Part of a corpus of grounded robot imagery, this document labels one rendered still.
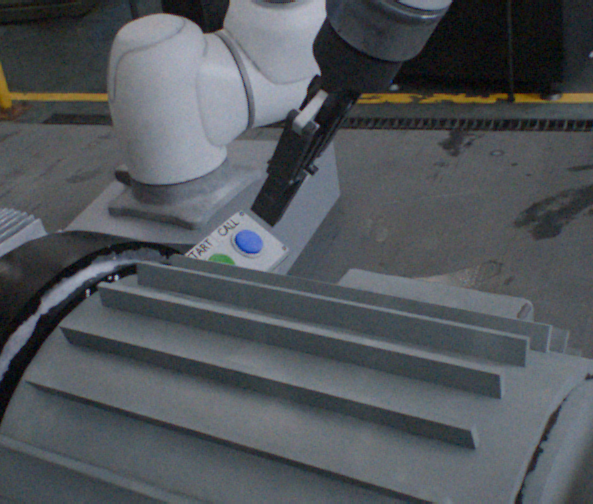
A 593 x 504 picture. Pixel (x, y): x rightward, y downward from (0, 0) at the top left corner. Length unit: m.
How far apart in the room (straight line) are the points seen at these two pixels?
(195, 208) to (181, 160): 0.07
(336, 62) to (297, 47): 0.64
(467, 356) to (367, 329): 0.04
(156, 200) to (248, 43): 0.27
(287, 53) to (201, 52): 0.12
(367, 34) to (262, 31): 0.66
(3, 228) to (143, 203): 0.48
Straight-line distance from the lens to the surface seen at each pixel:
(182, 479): 0.33
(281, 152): 0.89
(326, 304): 0.36
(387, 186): 1.71
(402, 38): 0.81
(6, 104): 4.94
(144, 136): 1.46
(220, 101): 1.46
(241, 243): 1.01
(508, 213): 1.59
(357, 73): 0.83
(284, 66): 1.48
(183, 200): 1.50
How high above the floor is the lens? 1.55
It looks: 29 degrees down
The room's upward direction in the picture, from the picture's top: 9 degrees counter-clockwise
